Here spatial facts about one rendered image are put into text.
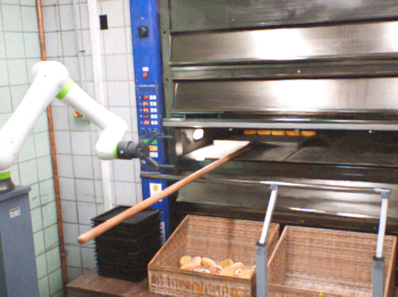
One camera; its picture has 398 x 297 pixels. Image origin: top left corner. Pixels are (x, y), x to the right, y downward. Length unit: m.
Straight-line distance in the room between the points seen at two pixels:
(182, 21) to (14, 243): 1.43
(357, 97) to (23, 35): 1.95
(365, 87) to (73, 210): 1.97
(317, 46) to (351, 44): 0.16
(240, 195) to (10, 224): 1.20
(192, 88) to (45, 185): 1.18
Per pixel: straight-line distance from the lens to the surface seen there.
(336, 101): 2.71
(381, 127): 2.55
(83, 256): 3.65
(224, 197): 2.98
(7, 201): 2.52
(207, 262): 2.99
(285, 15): 2.79
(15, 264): 2.61
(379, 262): 2.23
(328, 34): 2.73
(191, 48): 2.96
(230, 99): 2.87
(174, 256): 3.01
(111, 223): 1.93
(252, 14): 2.84
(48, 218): 3.60
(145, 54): 3.06
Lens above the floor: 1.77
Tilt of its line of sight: 10 degrees down
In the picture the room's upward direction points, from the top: 3 degrees counter-clockwise
